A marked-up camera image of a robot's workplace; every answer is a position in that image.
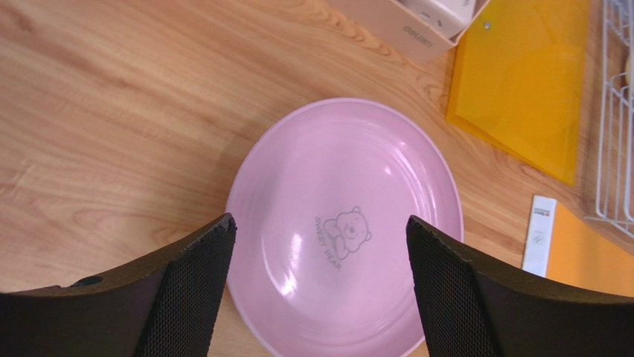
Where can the white wire dish rack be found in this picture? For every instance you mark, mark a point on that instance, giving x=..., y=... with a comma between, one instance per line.
x=611, y=162

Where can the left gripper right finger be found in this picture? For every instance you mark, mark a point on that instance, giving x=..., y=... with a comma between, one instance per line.
x=472, y=304

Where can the pink plastic file organizer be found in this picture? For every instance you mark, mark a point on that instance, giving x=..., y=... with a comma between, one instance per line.
x=402, y=29

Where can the pink plate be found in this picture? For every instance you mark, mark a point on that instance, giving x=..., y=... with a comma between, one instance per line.
x=320, y=265

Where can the orange ring binder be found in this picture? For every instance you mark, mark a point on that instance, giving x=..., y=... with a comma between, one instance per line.
x=561, y=247

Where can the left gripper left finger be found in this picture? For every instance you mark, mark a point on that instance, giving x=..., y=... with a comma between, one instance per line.
x=164, y=303

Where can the white power adapter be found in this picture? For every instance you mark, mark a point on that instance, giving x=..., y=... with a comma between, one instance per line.
x=449, y=17

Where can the translucent orange document folder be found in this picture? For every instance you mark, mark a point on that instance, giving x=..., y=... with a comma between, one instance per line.
x=518, y=78

